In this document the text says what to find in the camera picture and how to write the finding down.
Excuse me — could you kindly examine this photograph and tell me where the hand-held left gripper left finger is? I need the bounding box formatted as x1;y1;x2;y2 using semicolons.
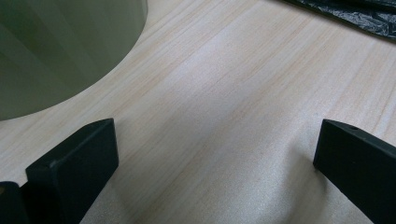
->
25;118;120;224

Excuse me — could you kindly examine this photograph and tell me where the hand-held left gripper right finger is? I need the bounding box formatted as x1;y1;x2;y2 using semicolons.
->
312;119;396;224

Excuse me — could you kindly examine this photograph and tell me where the green plastic trash bin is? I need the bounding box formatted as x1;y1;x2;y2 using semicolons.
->
0;0;149;121

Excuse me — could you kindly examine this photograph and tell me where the black plastic trash bag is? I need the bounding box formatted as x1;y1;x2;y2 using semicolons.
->
281;0;396;41

